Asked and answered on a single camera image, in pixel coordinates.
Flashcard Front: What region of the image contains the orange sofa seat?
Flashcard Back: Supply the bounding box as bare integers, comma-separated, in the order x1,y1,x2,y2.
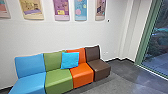
65,47,95,90

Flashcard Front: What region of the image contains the green sofa seat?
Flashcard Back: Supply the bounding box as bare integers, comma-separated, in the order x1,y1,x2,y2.
43,50,74,94

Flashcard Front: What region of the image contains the blue square cushion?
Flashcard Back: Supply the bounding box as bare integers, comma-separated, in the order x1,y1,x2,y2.
60,51,80,70

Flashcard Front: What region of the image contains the light blue wall poster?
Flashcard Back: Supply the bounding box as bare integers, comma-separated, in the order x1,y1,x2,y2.
73,0,88,22

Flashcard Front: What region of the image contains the blue sofa seat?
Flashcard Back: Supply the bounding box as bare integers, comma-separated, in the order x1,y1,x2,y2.
8,53,48,94

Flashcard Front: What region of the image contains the beige narrow wall poster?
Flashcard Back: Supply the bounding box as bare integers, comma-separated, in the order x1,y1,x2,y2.
94,0,107,22

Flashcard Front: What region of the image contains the green framed glass wall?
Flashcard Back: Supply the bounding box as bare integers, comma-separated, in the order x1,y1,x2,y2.
134,0,168,79

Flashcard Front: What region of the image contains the brown sofa seat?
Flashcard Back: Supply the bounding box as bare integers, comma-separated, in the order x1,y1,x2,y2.
84,44,112,83

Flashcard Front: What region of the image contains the purple wall poster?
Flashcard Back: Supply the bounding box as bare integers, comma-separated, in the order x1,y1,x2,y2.
52,0,71,22

